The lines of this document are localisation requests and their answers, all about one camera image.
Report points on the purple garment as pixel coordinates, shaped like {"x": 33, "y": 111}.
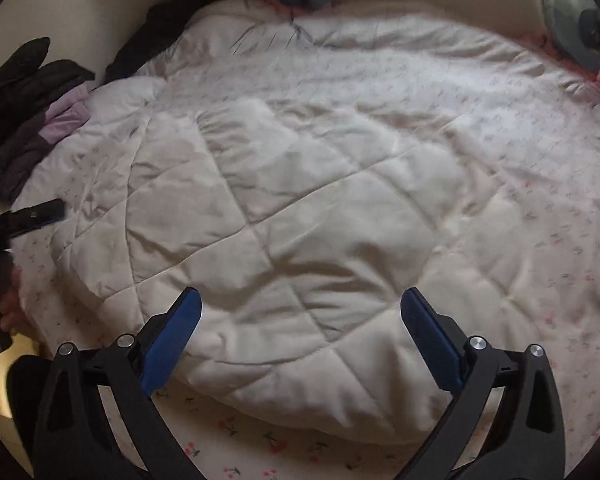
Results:
{"x": 65, "y": 120}

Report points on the cream quilted jacket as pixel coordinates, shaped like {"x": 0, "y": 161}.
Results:
{"x": 280, "y": 240}

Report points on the pile of black clothes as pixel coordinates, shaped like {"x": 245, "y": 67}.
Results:
{"x": 25, "y": 85}

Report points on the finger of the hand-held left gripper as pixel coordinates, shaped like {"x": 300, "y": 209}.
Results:
{"x": 30, "y": 219}

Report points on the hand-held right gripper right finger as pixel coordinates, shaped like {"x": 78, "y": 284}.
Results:
{"x": 430, "y": 340}

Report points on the black puffer jacket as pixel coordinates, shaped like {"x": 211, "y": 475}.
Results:
{"x": 175, "y": 15}

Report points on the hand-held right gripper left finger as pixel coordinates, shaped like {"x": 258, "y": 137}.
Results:
{"x": 172, "y": 340}

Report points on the cherry print quilt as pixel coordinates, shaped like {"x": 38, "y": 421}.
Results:
{"x": 430, "y": 85}

